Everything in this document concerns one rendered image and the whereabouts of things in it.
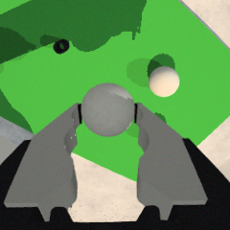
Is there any white ball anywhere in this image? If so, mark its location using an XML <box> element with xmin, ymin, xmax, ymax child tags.
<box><xmin>149</xmin><ymin>66</ymin><xmax>179</xmax><ymax>97</ymax></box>

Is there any grey ball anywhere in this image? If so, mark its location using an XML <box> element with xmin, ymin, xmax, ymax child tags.
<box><xmin>80</xmin><ymin>82</ymin><xmax>135</xmax><ymax>137</ymax></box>

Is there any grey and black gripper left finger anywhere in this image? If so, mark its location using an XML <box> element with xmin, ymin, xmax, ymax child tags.
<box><xmin>0</xmin><ymin>103</ymin><xmax>82</xmax><ymax>230</ymax></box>

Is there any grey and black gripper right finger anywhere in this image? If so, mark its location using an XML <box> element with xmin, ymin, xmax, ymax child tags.
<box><xmin>134</xmin><ymin>103</ymin><xmax>230</xmax><ymax>230</ymax></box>

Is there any green turf mat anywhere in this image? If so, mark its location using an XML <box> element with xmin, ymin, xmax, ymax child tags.
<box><xmin>0</xmin><ymin>0</ymin><xmax>230</xmax><ymax>182</ymax></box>

